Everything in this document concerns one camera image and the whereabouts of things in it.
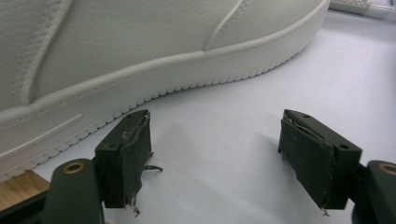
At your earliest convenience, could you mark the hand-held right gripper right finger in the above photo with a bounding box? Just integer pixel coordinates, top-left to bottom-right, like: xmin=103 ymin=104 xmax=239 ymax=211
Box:
xmin=277 ymin=108 xmax=363 ymax=211

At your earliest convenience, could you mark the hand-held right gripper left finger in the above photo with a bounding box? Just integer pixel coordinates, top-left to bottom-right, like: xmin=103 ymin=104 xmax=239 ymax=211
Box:
xmin=93 ymin=108 xmax=155 ymax=210

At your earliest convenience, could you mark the white sneaker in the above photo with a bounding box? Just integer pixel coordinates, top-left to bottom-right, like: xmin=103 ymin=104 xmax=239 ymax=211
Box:
xmin=0 ymin=0 xmax=331 ymax=183

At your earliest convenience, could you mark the light blue table mat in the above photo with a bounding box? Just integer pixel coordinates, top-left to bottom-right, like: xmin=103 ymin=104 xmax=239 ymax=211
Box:
xmin=31 ymin=8 xmax=396 ymax=224

